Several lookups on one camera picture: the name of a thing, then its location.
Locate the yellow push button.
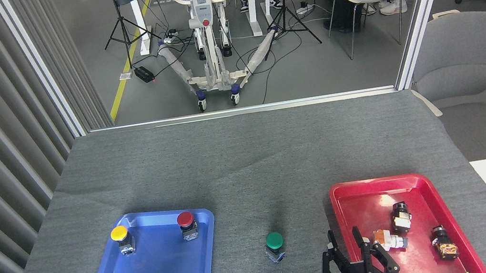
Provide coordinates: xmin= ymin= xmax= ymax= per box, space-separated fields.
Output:
xmin=109 ymin=224 xmax=138 ymax=258

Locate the white and orange switch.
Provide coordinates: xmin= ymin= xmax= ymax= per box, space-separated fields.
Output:
xmin=372 ymin=226 xmax=409 ymax=254

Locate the white stand on wheels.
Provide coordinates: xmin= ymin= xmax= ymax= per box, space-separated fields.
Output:
xmin=149 ymin=0 xmax=288 ymax=118

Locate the black and white switch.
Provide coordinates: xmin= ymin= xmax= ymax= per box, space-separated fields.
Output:
xmin=388 ymin=201 xmax=415 ymax=236

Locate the black power box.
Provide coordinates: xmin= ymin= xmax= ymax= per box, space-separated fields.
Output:
xmin=133 ymin=64 xmax=156 ymax=85

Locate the black tripod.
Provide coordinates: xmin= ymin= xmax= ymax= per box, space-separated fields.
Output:
xmin=97 ymin=0 xmax=165 ymax=73
xmin=255 ymin=0 xmax=324 ymax=61

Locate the red plastic tray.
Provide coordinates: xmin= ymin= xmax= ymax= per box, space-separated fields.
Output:
xmin=327 ymin=163 xmax=486 ymax=273

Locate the grey office chair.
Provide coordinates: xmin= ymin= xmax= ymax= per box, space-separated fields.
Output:
xmin=400 ymin=6 xmax=486 ymax=168

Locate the grey table cloth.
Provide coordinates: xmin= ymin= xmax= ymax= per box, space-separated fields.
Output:
xmin=0 ymin=74 xmax=486 ymax=273

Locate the black and orange switch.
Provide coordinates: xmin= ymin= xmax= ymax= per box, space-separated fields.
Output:
xmin=429 ymin=222 xmax=460 ymax=263

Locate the blue plastic tray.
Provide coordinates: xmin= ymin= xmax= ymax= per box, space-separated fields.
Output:
xmin=62 ymin=202 xmax=223 ymax=273

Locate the silver post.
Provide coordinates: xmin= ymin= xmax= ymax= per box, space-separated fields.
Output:
xmin=383 ymin=0 xmax=475 ymax=91
xmin=0 ymin=0 xmax=88 ymax=147

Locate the white power strip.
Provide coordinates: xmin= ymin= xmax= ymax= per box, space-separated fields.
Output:
xmin=295 ymin=0 xmax=316 ymax=16
xmin=162 ymin=29 xmax=180 ymax=46

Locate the red push button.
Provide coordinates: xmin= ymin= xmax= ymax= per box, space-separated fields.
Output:
xmin=175 ymin=210 xmax=201 ymax=243

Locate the green push button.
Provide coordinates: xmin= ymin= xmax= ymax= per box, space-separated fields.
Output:
xmin=263 ymin=230 xmax=288 ymax=266

